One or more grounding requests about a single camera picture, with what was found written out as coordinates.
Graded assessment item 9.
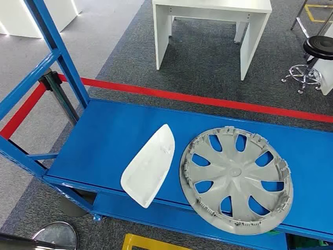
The metal tube frame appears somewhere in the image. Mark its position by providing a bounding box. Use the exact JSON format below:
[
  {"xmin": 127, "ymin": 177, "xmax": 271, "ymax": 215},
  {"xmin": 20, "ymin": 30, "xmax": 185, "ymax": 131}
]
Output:
[{"xmin": 290, "ymin": 0, "xmax": 333, "ymax": 39}]

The blue metal shelf rack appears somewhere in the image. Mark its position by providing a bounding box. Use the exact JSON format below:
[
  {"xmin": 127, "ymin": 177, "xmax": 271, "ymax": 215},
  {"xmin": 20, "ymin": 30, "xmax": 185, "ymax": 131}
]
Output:
[{"xmin": 0, "ymin": 0, "xmax": 333, "ymax": 250}]

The black round stool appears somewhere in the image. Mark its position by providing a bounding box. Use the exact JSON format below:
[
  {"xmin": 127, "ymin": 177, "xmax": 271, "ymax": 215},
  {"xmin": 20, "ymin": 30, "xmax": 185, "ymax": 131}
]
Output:
[{"xmin": 281, "ymin": 35, "xmax": 333, "ymax": 95}]

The white panel table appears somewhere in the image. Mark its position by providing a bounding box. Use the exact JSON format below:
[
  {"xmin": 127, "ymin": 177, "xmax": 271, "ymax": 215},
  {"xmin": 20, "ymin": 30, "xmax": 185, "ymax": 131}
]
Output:
[{"xmin": 152, "ymin": 0, "xmax": 273, "ymax": 82}]

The yellow floor tape outline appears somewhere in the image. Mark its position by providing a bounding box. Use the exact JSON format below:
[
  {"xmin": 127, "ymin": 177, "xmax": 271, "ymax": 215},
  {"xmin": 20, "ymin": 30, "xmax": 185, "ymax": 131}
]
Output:
[{"xmin": 304, "ymin": 3, "xmax": 333, "ymax": 23}]

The white plastic cover part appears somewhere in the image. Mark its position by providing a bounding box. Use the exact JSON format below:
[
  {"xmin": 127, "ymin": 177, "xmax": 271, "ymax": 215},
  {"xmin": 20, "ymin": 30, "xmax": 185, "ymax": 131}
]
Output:
[{"xmin": 120, "ymin": 123, "xmax": 175, "ymax": 209}]

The grey plastic wheel hubcap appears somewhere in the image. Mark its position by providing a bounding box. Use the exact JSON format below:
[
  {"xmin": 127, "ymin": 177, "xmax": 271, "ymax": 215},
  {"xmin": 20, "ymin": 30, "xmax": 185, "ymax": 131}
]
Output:
[{"xmin": 179, "ymin": 126, "xmax": 294, "ymax": 236}]

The grey stanchion with black head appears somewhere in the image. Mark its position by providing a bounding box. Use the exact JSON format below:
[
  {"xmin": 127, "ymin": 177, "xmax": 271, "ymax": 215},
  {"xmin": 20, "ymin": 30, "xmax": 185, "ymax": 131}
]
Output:
[{"xmin": 38, "ymin": 68, "xmax": 80, "ymax": 127}]

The white cabinet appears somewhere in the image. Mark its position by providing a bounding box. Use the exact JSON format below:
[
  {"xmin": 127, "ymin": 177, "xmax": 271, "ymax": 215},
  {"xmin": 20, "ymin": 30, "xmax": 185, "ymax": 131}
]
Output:
[{"xmin": 307, "ymin": 22, "xmax": 333, "ymax": 96}]

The chrome stanchion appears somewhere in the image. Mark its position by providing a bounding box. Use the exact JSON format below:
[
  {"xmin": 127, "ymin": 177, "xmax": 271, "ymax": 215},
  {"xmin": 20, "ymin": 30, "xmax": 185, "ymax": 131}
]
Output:
[{"xmin": 0, "ymin": 221, "xmax": 79, "ymax": 250}]

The long red barrier belt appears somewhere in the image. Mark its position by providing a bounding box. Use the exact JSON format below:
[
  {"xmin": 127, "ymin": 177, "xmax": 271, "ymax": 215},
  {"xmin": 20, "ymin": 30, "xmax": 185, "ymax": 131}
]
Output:
[{"xmin": 57, "ymin": 73, "xmax": 333, "ymax": 124}]

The white lit plinth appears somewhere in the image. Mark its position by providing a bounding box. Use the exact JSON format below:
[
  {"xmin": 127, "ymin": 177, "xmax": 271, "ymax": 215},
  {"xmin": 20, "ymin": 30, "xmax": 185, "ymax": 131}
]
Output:
[{"xmin": 0, "ymin": 0, "xmax": 82, "ymax": 39}]

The short red barrier belt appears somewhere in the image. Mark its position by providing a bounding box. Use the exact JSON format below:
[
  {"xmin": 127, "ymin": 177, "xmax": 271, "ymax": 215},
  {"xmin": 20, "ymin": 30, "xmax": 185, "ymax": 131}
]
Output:
[{"xmin": 0, "ymin": 82, "xmax": 48, "ymax": 141}]

